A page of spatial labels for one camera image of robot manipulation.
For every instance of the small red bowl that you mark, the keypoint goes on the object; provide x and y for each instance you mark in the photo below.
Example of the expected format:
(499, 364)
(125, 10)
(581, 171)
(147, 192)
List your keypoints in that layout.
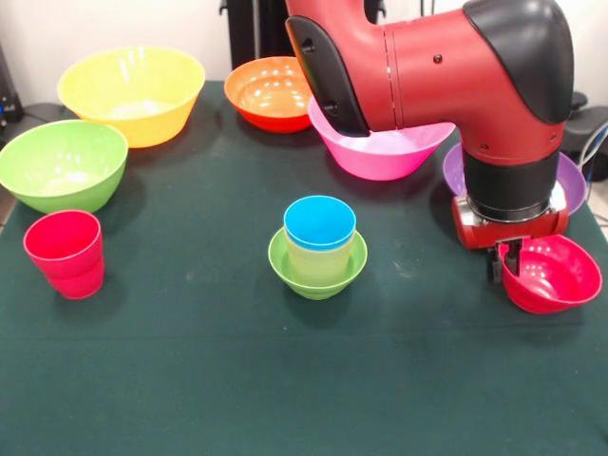
(556, 280)

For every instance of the black equipment box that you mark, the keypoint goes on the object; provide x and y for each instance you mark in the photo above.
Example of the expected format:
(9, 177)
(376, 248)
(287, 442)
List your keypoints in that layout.
(9, 104)

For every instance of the yellow cup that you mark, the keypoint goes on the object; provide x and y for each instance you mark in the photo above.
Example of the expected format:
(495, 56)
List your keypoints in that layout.
(318, 266)

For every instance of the large green bowl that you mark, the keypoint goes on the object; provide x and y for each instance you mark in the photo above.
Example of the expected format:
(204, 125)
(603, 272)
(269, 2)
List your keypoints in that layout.
(57, 166)

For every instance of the large yellow bowl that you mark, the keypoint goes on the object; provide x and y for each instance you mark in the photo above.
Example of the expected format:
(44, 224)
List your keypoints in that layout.
(133, 85)

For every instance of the large pink bowl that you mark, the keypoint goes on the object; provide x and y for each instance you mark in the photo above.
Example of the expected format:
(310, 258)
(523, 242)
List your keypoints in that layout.
(380, 161)

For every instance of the dark green tablecloth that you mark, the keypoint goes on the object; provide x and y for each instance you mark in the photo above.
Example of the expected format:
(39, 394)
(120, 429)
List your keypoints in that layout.
(237, 380)

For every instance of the blue cup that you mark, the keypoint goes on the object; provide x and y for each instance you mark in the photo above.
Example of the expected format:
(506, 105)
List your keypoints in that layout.
(318, 223)

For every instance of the purple bowl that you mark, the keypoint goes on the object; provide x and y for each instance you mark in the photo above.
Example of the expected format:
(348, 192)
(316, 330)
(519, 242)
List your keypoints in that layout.
(453, 176)

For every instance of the small green bowl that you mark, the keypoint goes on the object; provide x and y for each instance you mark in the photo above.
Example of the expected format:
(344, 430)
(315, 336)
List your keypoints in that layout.
(318, 290)

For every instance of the orange bowl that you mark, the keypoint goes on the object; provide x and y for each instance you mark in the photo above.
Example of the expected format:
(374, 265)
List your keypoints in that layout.
(266, 100)

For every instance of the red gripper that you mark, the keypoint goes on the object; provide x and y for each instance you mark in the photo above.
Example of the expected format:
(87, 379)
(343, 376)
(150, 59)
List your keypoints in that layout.
(484, 235)

